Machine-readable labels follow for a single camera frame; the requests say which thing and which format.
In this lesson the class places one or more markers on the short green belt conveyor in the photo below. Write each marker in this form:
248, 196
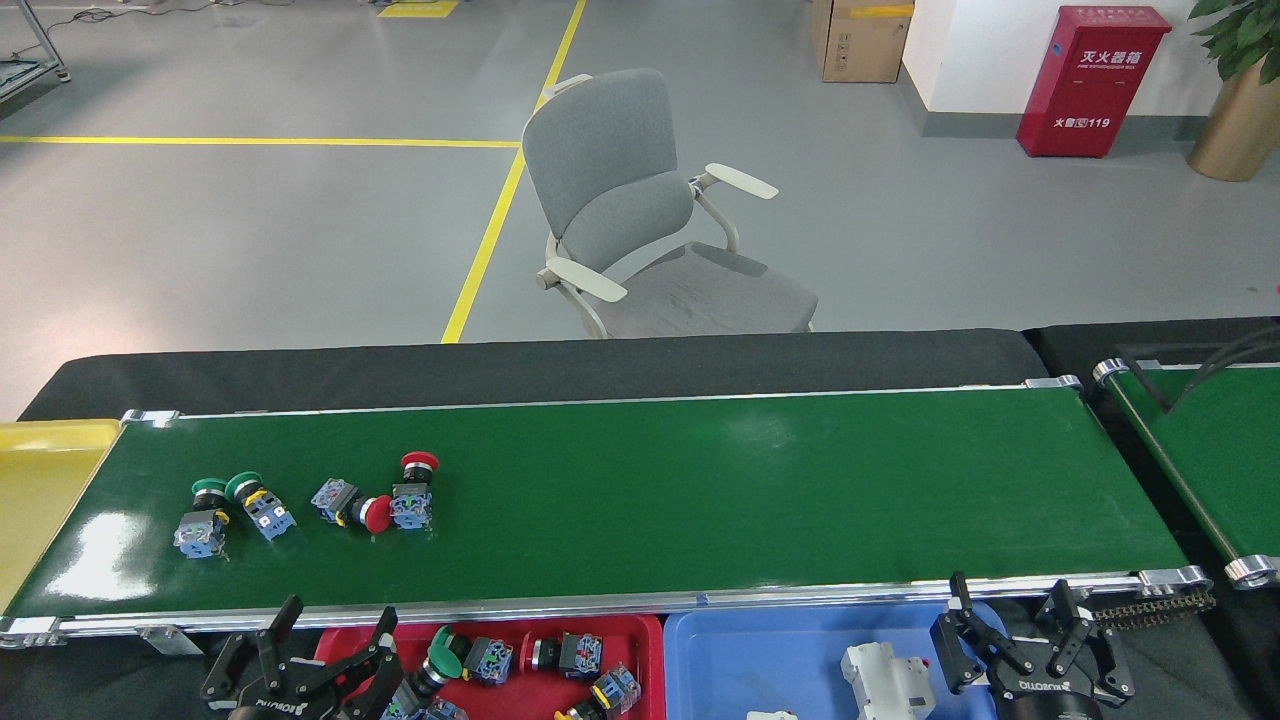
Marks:
1220, 460

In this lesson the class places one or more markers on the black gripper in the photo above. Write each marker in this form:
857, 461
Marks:
285, 710
1045, 700

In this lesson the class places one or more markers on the grey office chair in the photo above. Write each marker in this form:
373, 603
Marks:
600, 150

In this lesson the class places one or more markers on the yellow plastic tray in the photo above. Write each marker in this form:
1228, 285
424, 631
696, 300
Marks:
40, 500

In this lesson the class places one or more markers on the black metal guide frame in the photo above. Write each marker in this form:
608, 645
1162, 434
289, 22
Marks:
1130, 358

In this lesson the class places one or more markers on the brown cardboard box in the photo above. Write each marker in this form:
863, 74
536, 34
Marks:
860, 45

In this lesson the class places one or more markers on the blue plastic tray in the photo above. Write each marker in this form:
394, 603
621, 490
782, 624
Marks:
750, 660

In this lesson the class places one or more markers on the green mushroom button switch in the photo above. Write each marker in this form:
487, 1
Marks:
490, 662

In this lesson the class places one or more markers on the green push button switch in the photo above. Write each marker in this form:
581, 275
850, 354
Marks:
405, 702
268, 517
200, 535

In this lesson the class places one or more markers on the yellow push button switch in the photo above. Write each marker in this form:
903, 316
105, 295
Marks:
618, 688

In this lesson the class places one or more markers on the long green belt conveyor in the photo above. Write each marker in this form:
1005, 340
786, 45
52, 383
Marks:
700, 500

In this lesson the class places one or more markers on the red plastic tray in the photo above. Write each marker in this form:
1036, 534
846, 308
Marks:
640, 640

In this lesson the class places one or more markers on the red push button switch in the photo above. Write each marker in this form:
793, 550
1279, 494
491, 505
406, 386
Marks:
333, 497
412, 508
580, 655

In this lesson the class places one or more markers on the silver metal frame rack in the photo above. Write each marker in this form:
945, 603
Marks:
30, 80

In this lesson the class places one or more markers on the green leafy plant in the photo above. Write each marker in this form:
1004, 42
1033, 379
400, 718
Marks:
1245, 35

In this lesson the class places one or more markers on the red fire extinguisher box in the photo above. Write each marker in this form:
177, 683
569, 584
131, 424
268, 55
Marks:
1090, 90

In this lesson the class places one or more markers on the gold planter pot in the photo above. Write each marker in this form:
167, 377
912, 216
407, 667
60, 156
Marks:
1235, 130

